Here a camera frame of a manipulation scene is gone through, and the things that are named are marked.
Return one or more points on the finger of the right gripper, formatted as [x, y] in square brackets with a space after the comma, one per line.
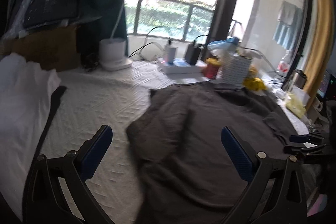
[308, 138]
[296, 150]

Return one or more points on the black charger adapter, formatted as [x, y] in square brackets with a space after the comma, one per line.
[192, 53]

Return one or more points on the white charger adapter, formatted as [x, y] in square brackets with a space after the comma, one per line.
[169, 52]

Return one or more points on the white folded garment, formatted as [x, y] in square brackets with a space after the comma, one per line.
[26, 91]

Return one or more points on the yellow-green packet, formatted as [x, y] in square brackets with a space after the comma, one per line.
[294, 105]

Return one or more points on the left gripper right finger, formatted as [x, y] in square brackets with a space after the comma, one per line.
[275, 192]

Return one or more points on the brown cardboard box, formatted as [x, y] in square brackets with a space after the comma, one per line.
[52, 49]

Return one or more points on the white desk lamp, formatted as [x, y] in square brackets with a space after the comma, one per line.
[112, 56]

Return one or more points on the red yellow-lidded can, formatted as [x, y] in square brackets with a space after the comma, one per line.
[212, 67]

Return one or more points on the hanging blue-white garment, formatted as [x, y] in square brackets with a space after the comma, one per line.
[288, 22]

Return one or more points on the dark grey garment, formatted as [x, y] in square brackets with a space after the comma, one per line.
[187, 175]

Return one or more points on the blue tissue pack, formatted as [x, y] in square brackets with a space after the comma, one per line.
[229, 44]

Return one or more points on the white perforated basket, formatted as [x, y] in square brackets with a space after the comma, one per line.
[234, 68]

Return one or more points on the yellow curtain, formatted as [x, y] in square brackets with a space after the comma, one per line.
[321, 48]

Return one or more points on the clear water bottle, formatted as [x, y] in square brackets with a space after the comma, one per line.
[284, 64]

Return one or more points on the white power strip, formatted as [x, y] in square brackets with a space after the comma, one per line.
[180, 66]

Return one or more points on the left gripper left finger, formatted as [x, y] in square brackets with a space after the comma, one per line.
[55, 190]

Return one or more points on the white textured bedspread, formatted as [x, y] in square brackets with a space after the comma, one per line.
[116, 99]

